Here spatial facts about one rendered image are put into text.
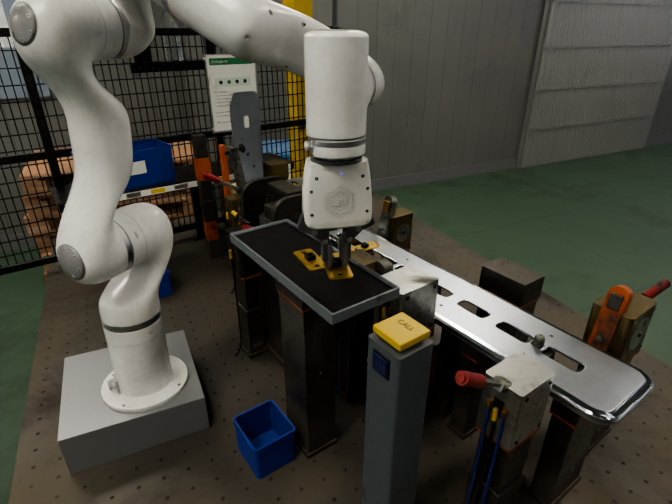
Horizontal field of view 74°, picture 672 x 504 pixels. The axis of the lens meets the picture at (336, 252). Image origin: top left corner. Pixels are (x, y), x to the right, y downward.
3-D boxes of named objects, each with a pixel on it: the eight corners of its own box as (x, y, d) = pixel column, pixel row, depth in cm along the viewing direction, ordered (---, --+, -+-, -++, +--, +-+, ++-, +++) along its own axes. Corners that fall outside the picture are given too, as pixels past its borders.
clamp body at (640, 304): (617, 428, 107) (667, 297, 91) (586, 457, 100) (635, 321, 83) (581, 406, 113) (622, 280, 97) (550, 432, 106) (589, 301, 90)
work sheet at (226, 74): (261, 127, 203) (255, 52, 189) (213, 133, 191) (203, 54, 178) (258, 126, 205) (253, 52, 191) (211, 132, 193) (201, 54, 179)
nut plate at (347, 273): (353, 277, 69) (354, 270, 69) (329, 280, 68) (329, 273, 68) (341, 253, 77) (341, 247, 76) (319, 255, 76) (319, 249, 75)
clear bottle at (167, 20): (185, 60, 181) (177, 3, 172) (168, 61, 177) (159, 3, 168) (179, 59, 185) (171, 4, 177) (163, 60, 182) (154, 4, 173)
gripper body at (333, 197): (304, 157, 60) (306, 234, 65) (378, 153, 62) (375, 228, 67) (296, 145, 66) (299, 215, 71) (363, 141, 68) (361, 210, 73)
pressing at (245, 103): (264, 179, 182) (257, 90, 166) (237, 184, 176) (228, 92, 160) (263, 179, 182) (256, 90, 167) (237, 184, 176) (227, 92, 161)
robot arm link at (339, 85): (324, 125, 69) (295, 137, 61) (323, 29, 63) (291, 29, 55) (376, 129, 66) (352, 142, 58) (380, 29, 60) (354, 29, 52)
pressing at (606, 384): (667, 377, 80) (670, 370, 80) (604, 436, 69) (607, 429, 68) (282, 183, 181) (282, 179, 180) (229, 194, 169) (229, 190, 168)
